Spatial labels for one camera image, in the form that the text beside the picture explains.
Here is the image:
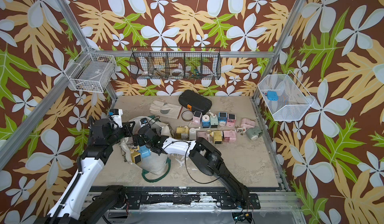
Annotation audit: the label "white wire basket right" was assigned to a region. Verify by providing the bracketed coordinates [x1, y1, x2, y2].
[258, 71, 315, 122]

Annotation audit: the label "black hard case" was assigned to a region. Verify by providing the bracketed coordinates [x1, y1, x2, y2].
[179, 90, 212, 115]

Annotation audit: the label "blue pencil sharpener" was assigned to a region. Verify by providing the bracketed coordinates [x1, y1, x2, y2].
[202, 115, 211, 129]
[218, 112, 228, 127]

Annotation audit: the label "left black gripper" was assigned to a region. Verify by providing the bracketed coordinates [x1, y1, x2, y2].
[107, 120, 136, 147]

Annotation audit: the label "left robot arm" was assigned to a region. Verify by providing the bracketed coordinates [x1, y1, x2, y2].
[35, 119, 135, 224]

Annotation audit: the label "white wire basket left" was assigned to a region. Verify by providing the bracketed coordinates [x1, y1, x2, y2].
[66, 47, 117, 93]

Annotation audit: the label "green pencil sharpener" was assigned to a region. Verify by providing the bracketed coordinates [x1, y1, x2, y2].
[209, 111, 219, 129]

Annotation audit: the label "cream tote bag green handles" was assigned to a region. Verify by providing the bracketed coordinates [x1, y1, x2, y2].
[120, 116, 171, 183]

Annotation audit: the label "blue object in basket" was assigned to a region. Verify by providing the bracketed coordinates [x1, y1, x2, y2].
[267, 91, 279, 101]

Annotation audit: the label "white pencil sharpener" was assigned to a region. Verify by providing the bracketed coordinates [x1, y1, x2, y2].
[189, 127, 201, 141]

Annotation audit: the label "cream work glove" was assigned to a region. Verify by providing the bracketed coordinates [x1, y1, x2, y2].
[150, 100, 183, 120]

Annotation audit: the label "small yellow sharpener in bag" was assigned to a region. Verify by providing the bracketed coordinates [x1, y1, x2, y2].
[131, 151, 142, 164]

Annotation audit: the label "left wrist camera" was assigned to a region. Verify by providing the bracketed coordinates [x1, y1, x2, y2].
[88, 109, 124, 141]

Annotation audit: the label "white wire basket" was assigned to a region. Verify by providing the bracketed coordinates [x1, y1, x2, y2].
[258, 71, 315, 122]
[66, 47, 117, 93]

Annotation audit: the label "white tape roll in basket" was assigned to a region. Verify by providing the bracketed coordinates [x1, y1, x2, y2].
[170, 68, 184, 76]

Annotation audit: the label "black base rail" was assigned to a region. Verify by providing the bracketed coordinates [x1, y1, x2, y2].
[100, 186, 261, 210]

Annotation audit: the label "brown tape roll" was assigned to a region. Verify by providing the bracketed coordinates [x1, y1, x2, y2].
[181, 110, 194, 122]

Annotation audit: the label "black wire basket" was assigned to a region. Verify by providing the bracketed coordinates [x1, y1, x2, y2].
[128, 46, 222, 80]

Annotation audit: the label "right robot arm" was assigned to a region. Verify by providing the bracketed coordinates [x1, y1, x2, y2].
[133, 126, 252, 209]

